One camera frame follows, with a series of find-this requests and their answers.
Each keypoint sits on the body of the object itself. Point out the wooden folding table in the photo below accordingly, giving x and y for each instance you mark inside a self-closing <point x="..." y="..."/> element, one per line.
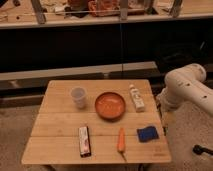
<point x="55" y="140"/>

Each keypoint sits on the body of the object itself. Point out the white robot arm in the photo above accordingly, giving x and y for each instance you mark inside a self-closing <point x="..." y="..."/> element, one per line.
<point x="186" y="84"/>

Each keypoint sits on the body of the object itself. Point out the white tube bottle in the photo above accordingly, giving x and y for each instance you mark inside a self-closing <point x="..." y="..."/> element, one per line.
<point x="137" y="99"/>

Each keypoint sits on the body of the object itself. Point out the clear plastic cup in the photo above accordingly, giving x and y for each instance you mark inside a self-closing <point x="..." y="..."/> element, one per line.
<point x="78" y="95"/>

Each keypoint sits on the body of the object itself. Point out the black caster wheel base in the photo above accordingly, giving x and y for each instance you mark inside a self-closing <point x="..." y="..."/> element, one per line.
<point x="199" y="150"/>

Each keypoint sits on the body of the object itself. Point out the orange ceramic bowl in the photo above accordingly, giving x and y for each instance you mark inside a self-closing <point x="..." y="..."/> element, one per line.
<point x="110" y="106"/>

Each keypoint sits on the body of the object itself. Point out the blue sponge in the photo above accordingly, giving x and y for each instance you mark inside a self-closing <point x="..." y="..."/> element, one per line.
<point x="147" y="134"/>

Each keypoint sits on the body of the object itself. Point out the black candy bar wrapper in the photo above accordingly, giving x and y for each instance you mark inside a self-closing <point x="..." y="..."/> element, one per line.
<point x="84" y="141"/>

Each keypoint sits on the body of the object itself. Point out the orange carrot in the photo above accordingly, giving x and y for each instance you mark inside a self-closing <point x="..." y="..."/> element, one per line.
<point x="121" y="143"/>

